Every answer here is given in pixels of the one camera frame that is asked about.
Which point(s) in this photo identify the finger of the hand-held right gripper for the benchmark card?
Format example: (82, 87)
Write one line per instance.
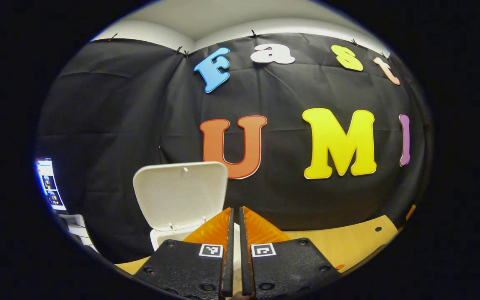
(411, 212)

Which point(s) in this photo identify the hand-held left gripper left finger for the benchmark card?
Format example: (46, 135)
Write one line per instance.
(228, 271)

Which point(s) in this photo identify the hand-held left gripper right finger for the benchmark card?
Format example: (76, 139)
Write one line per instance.
(246, 271)

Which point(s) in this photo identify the white desktop garbage bin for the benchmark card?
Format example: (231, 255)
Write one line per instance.
(177, 196)

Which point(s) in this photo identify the wooden desktop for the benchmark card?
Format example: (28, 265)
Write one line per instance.
(348, 246)

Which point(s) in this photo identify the white device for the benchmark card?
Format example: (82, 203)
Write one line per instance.
(77, 229)

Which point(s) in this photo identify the black backdrop cloth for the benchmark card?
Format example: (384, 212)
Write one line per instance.
(140, 104)

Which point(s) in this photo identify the computer monitor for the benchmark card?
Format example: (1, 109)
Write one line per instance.
(50, 183)

